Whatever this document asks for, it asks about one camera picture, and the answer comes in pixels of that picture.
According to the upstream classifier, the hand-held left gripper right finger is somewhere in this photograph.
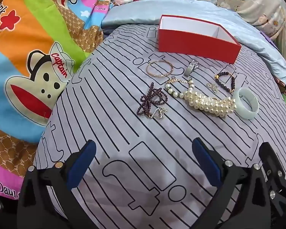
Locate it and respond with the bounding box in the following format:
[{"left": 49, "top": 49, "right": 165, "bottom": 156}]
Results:
[{"left": 192, "top": 137, "right": 274, "bottom": 229}]

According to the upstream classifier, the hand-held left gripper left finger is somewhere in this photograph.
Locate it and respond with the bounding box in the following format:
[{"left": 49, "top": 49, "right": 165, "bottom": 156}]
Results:
[{"left": 17, "top": 139, "right": 97, "bottom": 229}]

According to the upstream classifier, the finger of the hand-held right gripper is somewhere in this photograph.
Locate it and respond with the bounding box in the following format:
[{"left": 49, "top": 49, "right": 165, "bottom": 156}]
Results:
[{"left": 259, "top": 142, "right": 286, "bottom": 220}]

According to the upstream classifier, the pale green jade bangle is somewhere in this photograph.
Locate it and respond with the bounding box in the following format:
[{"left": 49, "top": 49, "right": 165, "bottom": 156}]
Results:
[{"left": 233, "top": 88, "right": 260, "bottom": 120}]

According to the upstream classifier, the pearl necklace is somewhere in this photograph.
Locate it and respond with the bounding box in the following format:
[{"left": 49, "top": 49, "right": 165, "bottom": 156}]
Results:
[{"left": 164, "top": 76, "right": 239, "bottom": 118}]

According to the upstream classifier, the rhinestone pendant gold chain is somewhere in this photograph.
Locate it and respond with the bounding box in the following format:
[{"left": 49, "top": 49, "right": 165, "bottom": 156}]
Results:
[{"left": 146, "top": 106, "right": 168, "bottom": 120}]

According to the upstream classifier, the dark bead bracelet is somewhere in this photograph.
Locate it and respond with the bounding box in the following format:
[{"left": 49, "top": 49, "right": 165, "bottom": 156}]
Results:
[{"left": 214, "top": 71, "right": 236, "bottom": 93}]

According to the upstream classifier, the garnet bead strand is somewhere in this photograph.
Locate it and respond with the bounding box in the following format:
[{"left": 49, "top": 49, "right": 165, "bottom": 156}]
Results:
[{"left": 136, "top": 82, "right": 167, "bottom": 118}]

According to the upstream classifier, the silver metal wristwatch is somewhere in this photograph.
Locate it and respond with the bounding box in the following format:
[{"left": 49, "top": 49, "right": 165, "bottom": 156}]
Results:
[{"left": 183, "top": 59, "right": 201, "bottom": 77}]

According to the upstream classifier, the red cardboard box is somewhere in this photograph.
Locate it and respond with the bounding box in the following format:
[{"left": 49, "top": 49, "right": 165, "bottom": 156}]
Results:
[{"left": 157, "top": 14, "right": 242, "bottom": 64}]

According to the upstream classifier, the small silver rhinestone charm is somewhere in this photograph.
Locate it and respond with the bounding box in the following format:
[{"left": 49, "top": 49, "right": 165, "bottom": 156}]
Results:
[{"left": 206, "top": 82, "right": 220, "bottom": 92}]

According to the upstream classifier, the gold bangle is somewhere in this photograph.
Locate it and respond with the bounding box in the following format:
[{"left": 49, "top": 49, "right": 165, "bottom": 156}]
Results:
[{"left": 146, "top": 60, "right": 174, "bottom": 78}]

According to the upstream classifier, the cartoon monkey printed blanket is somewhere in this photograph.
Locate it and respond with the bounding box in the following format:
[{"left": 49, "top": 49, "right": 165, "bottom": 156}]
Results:
[{"left": 0, "top": 0, "right": 115, "bottom": 201}]

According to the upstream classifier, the light blue pillow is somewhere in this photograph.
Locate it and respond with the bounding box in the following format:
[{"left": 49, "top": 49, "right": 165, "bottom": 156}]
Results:
[{"left": 101, "top": 0, "right": 286, "bottom": 84}]

